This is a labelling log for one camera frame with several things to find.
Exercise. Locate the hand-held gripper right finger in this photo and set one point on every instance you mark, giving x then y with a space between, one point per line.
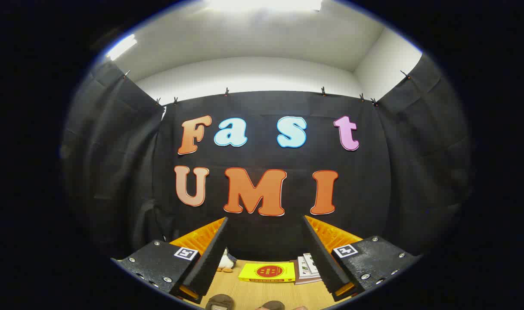
322 258

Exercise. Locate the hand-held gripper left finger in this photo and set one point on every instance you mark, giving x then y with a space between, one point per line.
210 262

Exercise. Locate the brown fuzzy shoe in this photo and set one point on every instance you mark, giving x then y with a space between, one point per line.
271 306
218 302

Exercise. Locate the penguin plush toy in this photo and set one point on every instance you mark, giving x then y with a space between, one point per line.
224 260

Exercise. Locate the yellow book red circle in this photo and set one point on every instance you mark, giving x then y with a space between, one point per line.
266 272

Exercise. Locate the ceiling light panel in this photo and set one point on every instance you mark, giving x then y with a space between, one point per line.
122 46
262 4

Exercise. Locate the illustrated cover white book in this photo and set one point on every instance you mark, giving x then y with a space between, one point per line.
312 263

